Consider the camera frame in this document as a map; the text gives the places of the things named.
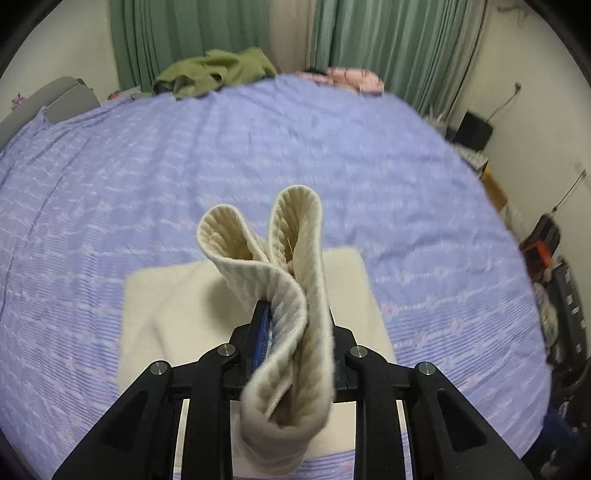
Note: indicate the black and orange bag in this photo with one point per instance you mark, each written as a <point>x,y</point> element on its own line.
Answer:
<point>542,244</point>

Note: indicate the black rack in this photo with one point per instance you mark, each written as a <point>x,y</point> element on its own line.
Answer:
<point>568,309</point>

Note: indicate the grey padded headboard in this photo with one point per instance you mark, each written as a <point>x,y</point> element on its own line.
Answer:
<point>60,99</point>

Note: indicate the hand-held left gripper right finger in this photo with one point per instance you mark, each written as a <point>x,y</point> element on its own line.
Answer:
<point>346,364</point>

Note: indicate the wooden bedside cabinet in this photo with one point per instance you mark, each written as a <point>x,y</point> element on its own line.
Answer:
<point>494,194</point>

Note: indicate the olive green garment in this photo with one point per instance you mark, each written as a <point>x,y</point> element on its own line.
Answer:
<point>207,71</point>

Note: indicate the black box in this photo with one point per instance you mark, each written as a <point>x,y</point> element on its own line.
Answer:
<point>473,130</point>

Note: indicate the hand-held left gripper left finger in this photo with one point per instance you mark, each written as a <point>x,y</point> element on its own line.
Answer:
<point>262,337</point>

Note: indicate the cream pants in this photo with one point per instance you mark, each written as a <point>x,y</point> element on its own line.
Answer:
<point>295,286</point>

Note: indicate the green curtain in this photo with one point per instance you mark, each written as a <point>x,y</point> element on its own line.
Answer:
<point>392,37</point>
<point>184,32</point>

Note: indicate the pink floral cloth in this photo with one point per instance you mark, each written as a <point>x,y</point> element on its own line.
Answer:
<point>353,77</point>

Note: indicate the blue floral bedsheet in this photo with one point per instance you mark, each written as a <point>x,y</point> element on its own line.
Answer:
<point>138,184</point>

